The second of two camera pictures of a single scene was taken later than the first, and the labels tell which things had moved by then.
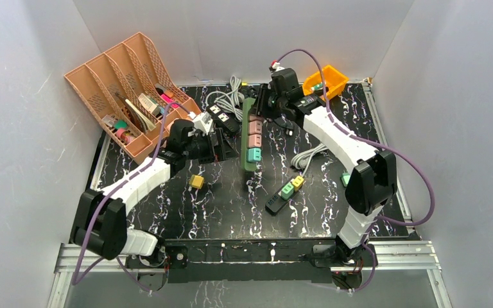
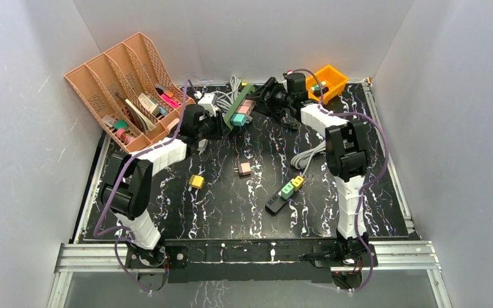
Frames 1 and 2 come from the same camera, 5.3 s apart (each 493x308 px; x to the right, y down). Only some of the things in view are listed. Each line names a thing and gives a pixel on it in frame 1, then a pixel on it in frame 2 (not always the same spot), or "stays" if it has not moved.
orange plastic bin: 333,79 stays
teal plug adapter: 254,154 → 238,119
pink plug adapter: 251,117 → 250,102
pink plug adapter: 255,140 → 244,109
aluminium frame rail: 402,255 stays
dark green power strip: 248,106 → 248,89
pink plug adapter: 255,126 → 244,169
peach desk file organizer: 133,95 stays
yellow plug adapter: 196,181 stays
